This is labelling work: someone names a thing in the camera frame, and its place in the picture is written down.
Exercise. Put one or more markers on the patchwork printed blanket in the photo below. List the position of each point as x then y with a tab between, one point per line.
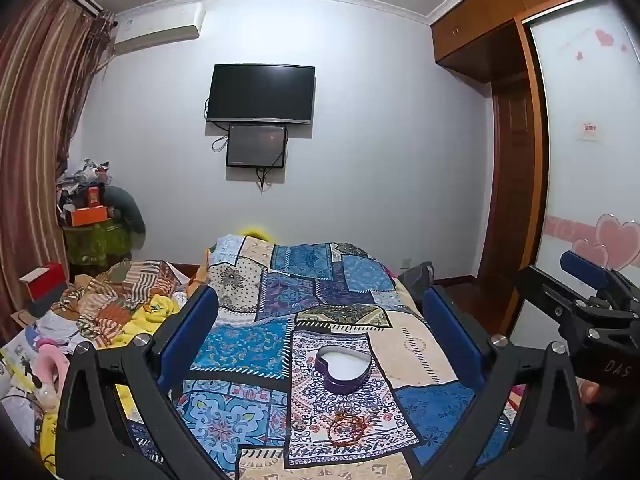
320	280

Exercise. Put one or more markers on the red box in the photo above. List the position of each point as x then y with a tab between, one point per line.
47	285

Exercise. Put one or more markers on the white air conditioner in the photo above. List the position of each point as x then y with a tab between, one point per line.
157	27

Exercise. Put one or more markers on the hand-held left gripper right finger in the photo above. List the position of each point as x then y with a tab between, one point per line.
452	335

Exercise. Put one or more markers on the dark grey bag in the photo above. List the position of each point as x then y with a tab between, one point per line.
417	280

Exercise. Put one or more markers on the pile of clutter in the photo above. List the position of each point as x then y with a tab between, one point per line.
82	180

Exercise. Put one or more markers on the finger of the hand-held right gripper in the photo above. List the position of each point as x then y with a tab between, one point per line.
582	267
550	290

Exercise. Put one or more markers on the striped brown curtain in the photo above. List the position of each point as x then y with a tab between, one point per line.
35	125

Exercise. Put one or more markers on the orange box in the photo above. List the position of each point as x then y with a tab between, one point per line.
90	216

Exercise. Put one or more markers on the wooden wardrobe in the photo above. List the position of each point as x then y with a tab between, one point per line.
480	25

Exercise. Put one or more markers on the pink plush toy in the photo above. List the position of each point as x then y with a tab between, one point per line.
50	357

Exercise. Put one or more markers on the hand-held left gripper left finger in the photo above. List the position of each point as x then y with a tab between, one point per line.
192	330

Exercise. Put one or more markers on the yellow cloth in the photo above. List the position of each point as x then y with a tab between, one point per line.
155	310

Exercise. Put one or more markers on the dark green bundle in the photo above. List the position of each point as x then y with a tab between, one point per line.
127	210

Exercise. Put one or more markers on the small black wall monitor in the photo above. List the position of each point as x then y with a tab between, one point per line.
256	145

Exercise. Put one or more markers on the purple heart-shaped box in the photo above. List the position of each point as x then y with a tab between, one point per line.
342	367

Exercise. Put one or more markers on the yellow pillow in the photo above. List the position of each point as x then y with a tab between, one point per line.
257	235

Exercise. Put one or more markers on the person's right hand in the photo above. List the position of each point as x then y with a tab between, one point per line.
589	392

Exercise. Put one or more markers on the wooden door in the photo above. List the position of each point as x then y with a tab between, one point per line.
510	185

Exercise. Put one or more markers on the orange striped blanket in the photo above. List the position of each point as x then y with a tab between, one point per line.
120	285

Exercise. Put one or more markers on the black wall television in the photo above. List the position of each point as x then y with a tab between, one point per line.
260	92

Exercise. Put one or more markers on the white sliding door with hearts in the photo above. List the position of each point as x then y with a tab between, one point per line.
585	185

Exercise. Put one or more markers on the green printed cloth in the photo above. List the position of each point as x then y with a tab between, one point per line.
95	245

